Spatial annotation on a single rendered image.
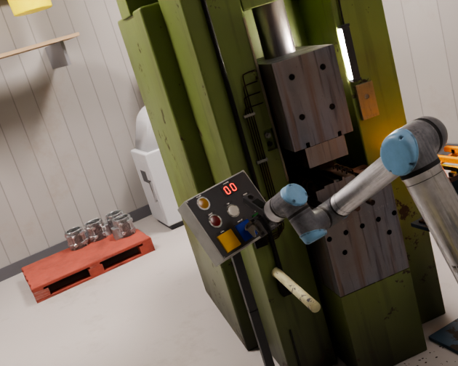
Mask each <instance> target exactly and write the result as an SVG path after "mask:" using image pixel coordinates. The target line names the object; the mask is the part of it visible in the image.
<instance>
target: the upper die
mask: <svg viewBox="0 0 458 366"><path fill-rule="evenodd" d="M306 146H307V145H306ZM281 152H282V155H283V158H284V159H287V160H290V161H292V162H294V163H297V164H300V165H301V166H304V167H307V168H313V167H316V166H319V165H321V164H323V163H327V162H329V161H331V160H334V159H337V158H340V157H342V156H345V155H348V151H347V145H346V141H345V136H344V135H339V134H338V137H335V138H333V139H330V140H327V141H325V142H322V143H319V144H316V145H313V146H311V147H309V146H307V148H305V149H303V150H300V151H297V152H292V151H290V150H287V149H284V148H282V147H281Z"/></svg>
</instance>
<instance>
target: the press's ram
mask: <svg viewBox="0 0 458 366"><path fill-rule="evenodd" d="M295 49H296V51H295V52H292V53H290V54H286V55H283V56H280V57H275V58H272V59H268V60H265V58H264V57H261V58H259V59H257V63H258V66H259V69H260V74H261V77H262V82H263V85H264V88H265V93H266V96H267V99H268V104H269V107H270V111H271V115H272V118H273V122H274V126H275V129H276V133H277V137H278V141H279V144H280V147H282V148H284V149H287V150H290V151H292V152H297V151H300V150H303V149H305V148H307V146H309V147H311V146H313V145H316V144H319V143H322V142H325V141H327V140H330V139H333V138H335V137H338V134H339V135H343V134H346V133H349V132H352V131H353V126H352V123H351V119H350V114H349V110H348V106H347V100H346V97H345V91H344V88H343V85H342V79H341V75H340V69H339V66H338V62H337V57H336V53H335V50H334V45H333V44H324V45H315V46H296V47H295ZM306 145H307V146H306Z"/></svg>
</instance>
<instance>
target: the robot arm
mask: <svg viewBox="0 0 458 366"><path fill-rule="evenodd" d="M447 140H448V132H447V129H446V127H445V126H444V124H443V123H442V122H441V121H440V120H438V119H437V118H434V117H431V116H422V117H419V118H416V119H414V120H413V121H412V122H410V123H408V124H406V125H405V126H402V127H401V128H399V129H396V130H395V131H393V132H392V133H391V134H390V135H388V136H387V137H386V138H385V139H384V140H383V142H382V146H381V148H380V157H379V158H378V159H377V160H376V161H375V162H373V164H371V165H370V166H369V167H367V168H366V169H365V170H364V171H362V172H361V173H360V174H359V175H358V176H357V177H356V178H354V179H353V180H352V181H350V182H349V183H348V184H346V185H345V186H344V187H343V188H342V189H341V190H340V191H339V192H337V193H335V194H333V195H332V196H331V197H330V198H329V199H328V200H326V201H325V202H323V203H322V204H320V205H319V206H317V207H315V208H314V209H313V210H312V209H311V208H310V206H309V205H308V204H307V200H308V195H307V193H306V191H305V189H304V188H303V187H301V186H300V185H298V184H288V185H286V186H285V187H283V188H282V189H281V191H279V192H278V193H277V194H276V195H274V196H273V197H272V198H271V199H269V201H268V202H267V203H265V202H263V201H262V200H260V199H259V198H257V197H256V196H254V195H253V194H251V193H249V194H248V195H246V196H244V197H243V202H244V203H245V204H247V205H248V206H249V207H251V208H252V209H254V210H255V211H256V212H258V214H257V215H256V216H254V217H253V218H252V219H251V221H250V222H248V223H247V224H246V225H245V230H246V231H248V232H249V233H250V234H251V235H252V236H253V237H256V233H255V230H257V231H258V234H259V236H260V237H263V236H264V235H266V234H268V233H270V232H272V231H273V230H274V229H276V228H277V227H278V226H279V224H281V223H282V222H284V219H285V218H287V219H288V220H289V222H290V223H291V225H292V226H293V228H294V229H295V231H296V232H297V234H298V235H299V236H300V239H302V241H303V242H304V244H306V245H308V244H311V243H313V242H315V241H316V240H318V239H320V238H322V237H323V236H324V235H326V234H327V229H329V228H330V227H332V226H334V225H335V224H336V223H338V222H339V221H341V220H343V219H345V218H346V217H347V216H348V215H349V214H350V213H351V212H352V211H353V210H355V209H356V208H357V207H359V206H360V205H361V204H362V203H364V202H365V201H367V200H368V199H369V198H370V197H372V196H373V195H375V194H376V193H377V192H379V191H380V190H381V189H382V188H384V187H385V186H387V185H388V184H389V183H391V182H392V181H393V180H394V179H396V178H398V177H400V178H401V181H402V182H404V184H405V185H406V188H407V190H408V191H409V193H410V195H411V197H412V199H413V201H414V202H415V204H416V206H417V208H418V210H419V212H420V213H421V215H422V218H423V219H424V221H425V223H426V225H427V227H428V229H429V230H430V233H431V235H432V236H433V238H434V240H435V242H436V244H437V246H438V247H439V249H440V251H441V253H442V255H443V257H444V258H445V260H446V263H447V264H448V266H449V268H450V270H451V272H452V274H453V276H454V278H455V280H456V281H457V283H458V194H457V193H456V191H455V189H454V187H453V185H452V183H451V182H450V180H449V178H448V176H447V174H446V172H445V171H444V169H443V166H442V165H441V160H440V159H439V157H438V155H437V154H438V153H439V152H440V151H442V149H443V148H444V147H445V146H446V143H447Z"/></svg>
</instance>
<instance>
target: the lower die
mask: <svg viewBox="0 0 458 366"><path fill-rule="evenodd" d="M289 171H290V172H292V173H294V174H296V175H298V176H301V177H304V178H305V179H308V180H309V181H312V182H313V183H314V187H313V185H312V183H311V182H310V185H309V184H308V189H309V193H310V196H311V197H312V198H314V199H316V200H318V201H320V202H322V203H323V202H325V201H326V200H328V199H329V198H330V197H331V196H332V195H333V194H335V193H337V192H339V191H340V190H341V189H342V188H343V187H344V186H345V185H346V184H348V183H349V182H350V181H352V180H353V179H354V175H353V174H350V173H347V174H346V172H345V171H343V172H341V170H339V171H337V169H336V168H334V169H333V168H332V167H330V168H326V169H324V171H328V172H329V173H332V174H335V175H337V176H341V177H342V181H340V182H336V180H335V179H332V178H330V177H327V176H324V175H323V174H320V173H317V172H315V171H312V170H310V169H308V168H305V167H302V166H301V165H298V166H297V168H294V169H292V170H289ZM307 182H308V181H306V183H307ZM306 183H305V182H304V187H305V191H306V193H307V195H308V191H307V188H306Z"/></svg>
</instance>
